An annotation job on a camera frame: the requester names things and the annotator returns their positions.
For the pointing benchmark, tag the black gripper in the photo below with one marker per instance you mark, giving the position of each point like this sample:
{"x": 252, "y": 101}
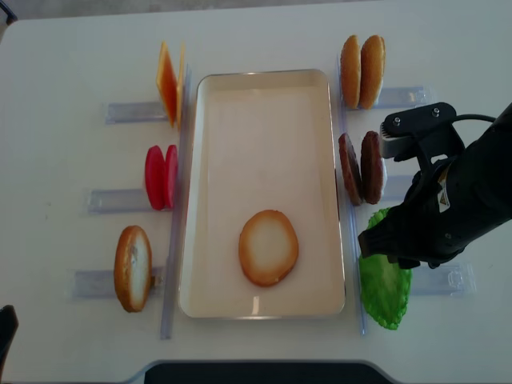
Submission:
{"x": 442, "y": 219}

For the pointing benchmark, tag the green lettuce leaf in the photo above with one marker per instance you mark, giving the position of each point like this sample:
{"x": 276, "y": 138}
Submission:
{"x": 385, "y": 289}

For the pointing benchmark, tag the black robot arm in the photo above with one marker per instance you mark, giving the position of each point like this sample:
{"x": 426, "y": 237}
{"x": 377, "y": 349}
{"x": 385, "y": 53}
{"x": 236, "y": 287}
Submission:
{"x": 487, "y": 153}

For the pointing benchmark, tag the clear lettuce holder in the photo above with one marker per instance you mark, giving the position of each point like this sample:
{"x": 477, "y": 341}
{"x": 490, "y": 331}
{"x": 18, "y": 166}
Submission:
{"x": 451, "y": 279}

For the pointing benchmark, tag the right brown meat patty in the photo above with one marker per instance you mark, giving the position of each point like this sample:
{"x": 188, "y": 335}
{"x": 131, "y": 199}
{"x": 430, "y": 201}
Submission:
{"x": 372, "y": 168}

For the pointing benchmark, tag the brown meat patty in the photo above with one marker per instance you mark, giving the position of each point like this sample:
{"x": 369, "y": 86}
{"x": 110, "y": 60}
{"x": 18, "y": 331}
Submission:
{"x": 372, "y": 168}
{"x": 350, "y": 170}

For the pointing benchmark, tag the left brown meat patty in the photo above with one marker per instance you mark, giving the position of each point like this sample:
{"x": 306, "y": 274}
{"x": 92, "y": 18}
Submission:
{"x": 350, "y": 170}

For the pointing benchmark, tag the bread slice on tray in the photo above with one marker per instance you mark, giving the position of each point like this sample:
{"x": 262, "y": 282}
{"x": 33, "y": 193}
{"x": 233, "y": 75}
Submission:
{"x": 268, "y": 248}

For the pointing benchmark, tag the upright bread slice left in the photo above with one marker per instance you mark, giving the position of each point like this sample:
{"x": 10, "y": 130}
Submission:
{"x": 132, "y": 269}

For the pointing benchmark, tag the left orange cheese slice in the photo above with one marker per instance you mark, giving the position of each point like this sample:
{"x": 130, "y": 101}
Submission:
{"x": 167, "y": 84}

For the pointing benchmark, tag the clear tomato holder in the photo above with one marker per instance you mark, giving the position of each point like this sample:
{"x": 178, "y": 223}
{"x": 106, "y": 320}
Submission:
{"x": 117, "y": 201}

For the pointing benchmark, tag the clear bread holder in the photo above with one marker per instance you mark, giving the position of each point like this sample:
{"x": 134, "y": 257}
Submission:
{"x": 99, "y": 284}

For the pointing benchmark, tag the clear cheese holder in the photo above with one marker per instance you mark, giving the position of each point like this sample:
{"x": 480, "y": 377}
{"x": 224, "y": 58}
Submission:
{"x": 134, "y": 112}

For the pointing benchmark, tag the clear patty holder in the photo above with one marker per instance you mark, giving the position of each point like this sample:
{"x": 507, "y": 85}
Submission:
{"x": 396, "y": 187}

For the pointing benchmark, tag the clear bun holder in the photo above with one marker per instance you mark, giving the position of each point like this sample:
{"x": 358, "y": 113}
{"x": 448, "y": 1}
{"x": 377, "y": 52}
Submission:
{"x": 404, "y": 97}

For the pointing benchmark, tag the white rectangular tray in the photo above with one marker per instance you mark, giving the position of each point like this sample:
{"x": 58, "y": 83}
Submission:
{"x": 262, "y": 141}

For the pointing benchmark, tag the left bun slice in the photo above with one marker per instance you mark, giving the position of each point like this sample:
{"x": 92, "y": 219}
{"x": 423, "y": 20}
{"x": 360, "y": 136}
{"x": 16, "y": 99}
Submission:
{"x": 350, "y": 61}

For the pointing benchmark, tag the bun slice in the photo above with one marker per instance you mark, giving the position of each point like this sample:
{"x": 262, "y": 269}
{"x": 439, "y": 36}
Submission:
{"x": 373, "y": 63}
{"x": 350, "y": 61}

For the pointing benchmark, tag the right bun slice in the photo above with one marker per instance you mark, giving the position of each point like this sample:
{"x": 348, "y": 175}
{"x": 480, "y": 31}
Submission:
{"x": 373, "y": 63}

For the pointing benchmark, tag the dark base bottom edge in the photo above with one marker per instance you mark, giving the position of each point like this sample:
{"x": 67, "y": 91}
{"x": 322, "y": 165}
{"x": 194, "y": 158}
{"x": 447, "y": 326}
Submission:
{"x": 263, "y": 372}

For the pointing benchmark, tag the black object left edge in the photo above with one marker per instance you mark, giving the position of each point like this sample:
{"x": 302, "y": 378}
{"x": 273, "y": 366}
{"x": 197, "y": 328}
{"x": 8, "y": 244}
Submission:
{"x": 8, "y": 327}

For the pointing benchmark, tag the dark object top left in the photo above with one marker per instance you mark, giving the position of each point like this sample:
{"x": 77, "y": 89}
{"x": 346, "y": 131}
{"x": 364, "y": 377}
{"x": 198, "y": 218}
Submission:
{"x": 10, "y": 15}

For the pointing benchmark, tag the right long clear rail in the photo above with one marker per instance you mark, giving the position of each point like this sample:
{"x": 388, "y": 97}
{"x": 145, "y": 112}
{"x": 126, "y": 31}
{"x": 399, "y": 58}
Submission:
{"x": 351, "y": 219}

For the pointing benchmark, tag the long clear rail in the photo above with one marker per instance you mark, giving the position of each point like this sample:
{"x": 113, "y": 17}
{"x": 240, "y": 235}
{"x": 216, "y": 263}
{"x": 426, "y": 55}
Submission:
{"x": 176, "y": 233}
{"x": 351, "y": 219}

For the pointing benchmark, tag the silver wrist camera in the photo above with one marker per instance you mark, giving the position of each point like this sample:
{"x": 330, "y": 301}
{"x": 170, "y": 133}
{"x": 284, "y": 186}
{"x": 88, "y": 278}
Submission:
{"x": 429, "y": 126}

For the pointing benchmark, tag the left long clear rail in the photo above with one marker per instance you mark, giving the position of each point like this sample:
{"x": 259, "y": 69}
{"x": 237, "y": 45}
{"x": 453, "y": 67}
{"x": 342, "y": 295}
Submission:
{"x": 176, "y": 233}

